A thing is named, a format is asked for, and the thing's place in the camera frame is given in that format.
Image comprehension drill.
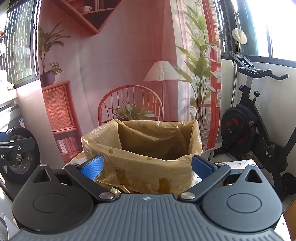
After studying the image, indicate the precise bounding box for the black window grille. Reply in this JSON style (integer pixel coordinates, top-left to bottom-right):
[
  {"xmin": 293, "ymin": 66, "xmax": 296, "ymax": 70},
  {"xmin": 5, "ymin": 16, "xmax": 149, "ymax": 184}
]
[{"xmin": 4, "ymin": 0, "xmax": 39, "ymax": 84}]

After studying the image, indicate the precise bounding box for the pole with plastic-wrapped top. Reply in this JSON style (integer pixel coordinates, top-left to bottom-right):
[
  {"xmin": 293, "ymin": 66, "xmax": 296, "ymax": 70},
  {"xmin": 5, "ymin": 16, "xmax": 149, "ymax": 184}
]
[{"xmin": 232, "ymin": 28, "xmax": 247, "ymax": 109}]

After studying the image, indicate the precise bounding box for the black exercise bike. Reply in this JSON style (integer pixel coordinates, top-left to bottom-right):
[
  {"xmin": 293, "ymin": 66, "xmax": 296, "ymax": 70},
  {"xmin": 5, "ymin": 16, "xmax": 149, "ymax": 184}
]
[{"xmin": 219, "ymin": 50, "xmax": 296, "ymax": 202}]

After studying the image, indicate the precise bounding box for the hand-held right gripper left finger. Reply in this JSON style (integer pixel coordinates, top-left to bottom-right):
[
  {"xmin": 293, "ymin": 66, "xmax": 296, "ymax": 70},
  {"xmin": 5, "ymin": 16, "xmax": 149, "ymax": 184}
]
[{"xmin": 31, "ymin": 155, "xmax": 117, "ymax": 203}]

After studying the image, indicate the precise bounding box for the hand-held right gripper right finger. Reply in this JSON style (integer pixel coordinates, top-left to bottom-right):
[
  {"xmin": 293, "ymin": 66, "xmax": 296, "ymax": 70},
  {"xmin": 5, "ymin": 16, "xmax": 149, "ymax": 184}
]
[{"xmin": 178, "ymin": 155, "xmax": 267, "ymax": 201}]

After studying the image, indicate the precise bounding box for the brown cardboard box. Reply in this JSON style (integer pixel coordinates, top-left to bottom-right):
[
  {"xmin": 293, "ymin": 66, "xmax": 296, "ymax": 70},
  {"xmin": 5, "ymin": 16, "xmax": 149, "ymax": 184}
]
[{"xmin": 81, "ymin": 119, "xmax": 204, "ymax": 195}]

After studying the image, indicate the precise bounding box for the scooter wheel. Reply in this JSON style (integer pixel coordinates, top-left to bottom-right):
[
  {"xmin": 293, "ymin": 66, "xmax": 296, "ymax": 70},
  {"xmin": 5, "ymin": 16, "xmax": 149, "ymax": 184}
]
[{"xmin": 0, "ymin": 127, "xmax": 41, "ymax": 184}]

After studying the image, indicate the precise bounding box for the grey scooter body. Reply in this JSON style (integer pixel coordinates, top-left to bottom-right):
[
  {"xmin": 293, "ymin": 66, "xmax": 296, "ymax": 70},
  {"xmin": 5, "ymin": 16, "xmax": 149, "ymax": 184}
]
[{"xmin": 0, "ymin": 102, "xmax": 26, "ymax": 139}]

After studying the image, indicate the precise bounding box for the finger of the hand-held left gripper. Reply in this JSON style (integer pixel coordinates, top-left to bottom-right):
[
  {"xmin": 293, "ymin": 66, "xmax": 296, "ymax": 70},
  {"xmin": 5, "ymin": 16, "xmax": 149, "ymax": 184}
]
[{"xmin": 0, "ymin": 137, "xmax": 36, "ymax": 153}]

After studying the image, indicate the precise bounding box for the yellow translucent plastic bag liner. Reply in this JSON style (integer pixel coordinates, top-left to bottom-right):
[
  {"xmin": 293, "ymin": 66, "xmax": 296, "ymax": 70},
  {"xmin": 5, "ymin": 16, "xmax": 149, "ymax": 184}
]
[{"xmin": 81, "ymin": 119, "xmax": 204, "ymax": 195}]

